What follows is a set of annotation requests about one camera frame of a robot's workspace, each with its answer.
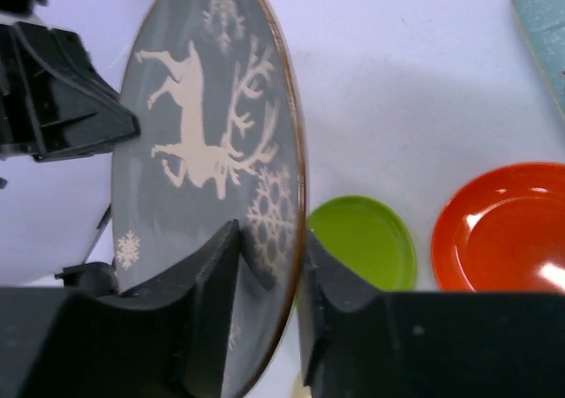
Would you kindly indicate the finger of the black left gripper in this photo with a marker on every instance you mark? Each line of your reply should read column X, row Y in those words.
column 96, row 278

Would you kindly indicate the light blue rectangular dish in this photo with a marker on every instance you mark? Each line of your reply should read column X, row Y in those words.
column 542, row 25

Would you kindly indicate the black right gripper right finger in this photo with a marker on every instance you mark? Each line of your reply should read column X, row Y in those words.
column 359, row 341

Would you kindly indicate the orange round plate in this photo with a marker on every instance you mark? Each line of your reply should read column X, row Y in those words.
column 503, row 231

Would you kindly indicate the grey reindeer plate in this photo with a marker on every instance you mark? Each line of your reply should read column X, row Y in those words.
column 211, row 84

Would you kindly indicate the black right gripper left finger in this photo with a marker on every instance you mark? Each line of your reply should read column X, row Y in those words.
column 166, row 338

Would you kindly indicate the lime green round plate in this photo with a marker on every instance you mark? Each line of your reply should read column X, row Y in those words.
column 369, row 238

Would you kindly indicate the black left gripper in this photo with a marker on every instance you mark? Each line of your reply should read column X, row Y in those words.
column 54, row 104

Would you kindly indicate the cream floral plate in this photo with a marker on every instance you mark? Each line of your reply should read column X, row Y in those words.
column 299, row 389

